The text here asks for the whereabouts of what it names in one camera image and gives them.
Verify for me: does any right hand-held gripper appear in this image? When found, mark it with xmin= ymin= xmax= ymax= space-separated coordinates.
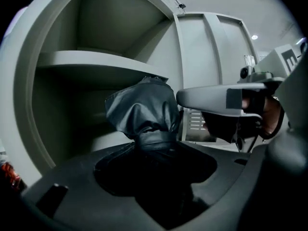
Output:
xmin=176 ymin=41 xmax=304 ymax=144

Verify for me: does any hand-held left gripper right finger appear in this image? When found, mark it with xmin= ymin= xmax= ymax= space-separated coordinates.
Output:
xmin=156 ymin=56 xmax=308 ymax=231

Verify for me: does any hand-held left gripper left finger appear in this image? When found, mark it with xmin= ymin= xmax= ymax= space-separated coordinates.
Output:
xmin=21 ymin=143 xmax=164 ymax=231

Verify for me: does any black umbrella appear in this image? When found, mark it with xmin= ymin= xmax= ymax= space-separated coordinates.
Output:
xmin=105 ymin=77 xmax=183 ymax=158

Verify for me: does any grey metal locker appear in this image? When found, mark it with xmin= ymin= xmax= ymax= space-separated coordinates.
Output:
xmin=13 ymin=0 xmax=260 ymax=186

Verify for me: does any person's right hand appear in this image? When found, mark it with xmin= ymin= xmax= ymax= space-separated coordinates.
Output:
xmin=242 ymin=95 xmax=283 ymax=135

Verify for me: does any orange black helmet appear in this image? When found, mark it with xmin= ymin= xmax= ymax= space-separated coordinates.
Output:
xmin=0 ymin=162 xmax=22 ymax=192

